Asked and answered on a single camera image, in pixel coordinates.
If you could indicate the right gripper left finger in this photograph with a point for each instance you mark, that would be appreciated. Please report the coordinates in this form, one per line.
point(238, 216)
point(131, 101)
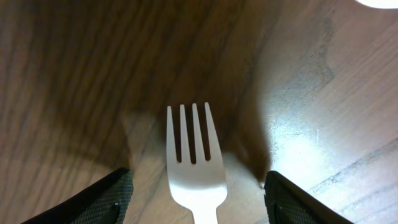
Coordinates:
point(105, 201)

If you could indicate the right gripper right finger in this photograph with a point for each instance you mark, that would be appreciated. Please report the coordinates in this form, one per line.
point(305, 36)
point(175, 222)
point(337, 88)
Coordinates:
point(287, 203)

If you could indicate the white fork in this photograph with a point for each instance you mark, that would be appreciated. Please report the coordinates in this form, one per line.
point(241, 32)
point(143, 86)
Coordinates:
point(199, 187)

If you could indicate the white spoon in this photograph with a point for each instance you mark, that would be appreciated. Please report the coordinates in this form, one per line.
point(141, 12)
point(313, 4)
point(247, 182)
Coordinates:
point(380, 4)

